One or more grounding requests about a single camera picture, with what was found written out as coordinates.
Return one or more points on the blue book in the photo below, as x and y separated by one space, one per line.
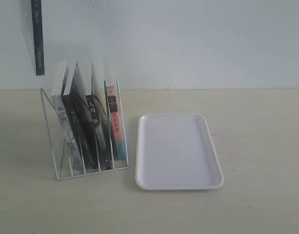
38 36

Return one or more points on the pink red book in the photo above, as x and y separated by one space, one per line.
113 102

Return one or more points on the black white book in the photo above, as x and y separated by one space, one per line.
98 116

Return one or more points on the dark brown book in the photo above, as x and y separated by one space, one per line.
78 114

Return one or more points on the grey white book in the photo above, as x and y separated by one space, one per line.
58 87

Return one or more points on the white plastic tray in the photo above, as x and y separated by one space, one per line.
176 152

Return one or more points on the white wire book rack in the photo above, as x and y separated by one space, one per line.
63 164

